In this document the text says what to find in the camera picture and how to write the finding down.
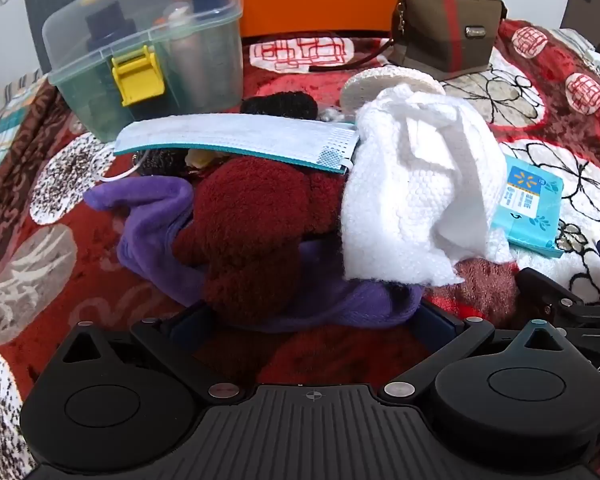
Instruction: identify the red floral printed blanket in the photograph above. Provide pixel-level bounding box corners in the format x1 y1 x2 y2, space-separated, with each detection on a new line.
0 19 600 480

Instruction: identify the purple fleece cloth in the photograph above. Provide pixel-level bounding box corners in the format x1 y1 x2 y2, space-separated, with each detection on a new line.
83 177 424 334

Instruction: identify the clear plastic storage box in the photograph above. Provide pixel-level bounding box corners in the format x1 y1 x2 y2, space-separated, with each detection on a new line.
41 0 245 144

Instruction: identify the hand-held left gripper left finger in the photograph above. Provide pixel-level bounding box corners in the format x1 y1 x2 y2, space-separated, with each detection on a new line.
60 304 247 402

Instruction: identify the brown striped zip pouch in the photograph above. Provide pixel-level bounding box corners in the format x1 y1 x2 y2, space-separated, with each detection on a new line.
307 0 509 81

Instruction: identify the black fuzzy scrunchie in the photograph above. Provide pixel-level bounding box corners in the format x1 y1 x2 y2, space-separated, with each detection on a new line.
240 91 320 121
137 147 189 179

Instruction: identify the blue face mask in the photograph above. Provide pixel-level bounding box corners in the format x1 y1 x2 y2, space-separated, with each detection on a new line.
99 112 362 182

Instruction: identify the white cap bottle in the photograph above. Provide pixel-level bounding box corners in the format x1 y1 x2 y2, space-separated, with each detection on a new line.
155 2 193 37

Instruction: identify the blue wet wipes pack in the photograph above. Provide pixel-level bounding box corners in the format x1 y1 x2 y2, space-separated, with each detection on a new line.
490 154 566 260

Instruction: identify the white textured cloth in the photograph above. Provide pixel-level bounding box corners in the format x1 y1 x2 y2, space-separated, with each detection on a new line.
340 83 514 289

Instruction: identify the maroon fuzzy cloth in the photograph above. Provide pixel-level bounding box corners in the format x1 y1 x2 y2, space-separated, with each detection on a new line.
172 156 352 319

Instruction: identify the black cap bottle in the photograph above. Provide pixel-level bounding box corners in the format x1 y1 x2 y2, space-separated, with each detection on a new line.
85 1 139 57

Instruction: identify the pale striped bedsheet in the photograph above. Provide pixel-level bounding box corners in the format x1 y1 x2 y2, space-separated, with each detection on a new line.
545 27 600 81

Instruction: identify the beige small soft item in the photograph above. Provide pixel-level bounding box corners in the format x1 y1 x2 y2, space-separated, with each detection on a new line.
186 149 219 169

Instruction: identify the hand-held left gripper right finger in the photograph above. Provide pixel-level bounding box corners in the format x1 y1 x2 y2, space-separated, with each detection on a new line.
377 302 567 404

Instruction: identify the teal patterned bedsheet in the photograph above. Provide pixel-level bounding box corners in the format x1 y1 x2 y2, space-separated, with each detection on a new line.
0 71 52 196

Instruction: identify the white round woven pad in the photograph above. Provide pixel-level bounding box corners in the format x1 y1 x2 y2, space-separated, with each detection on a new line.
341 66 446 114

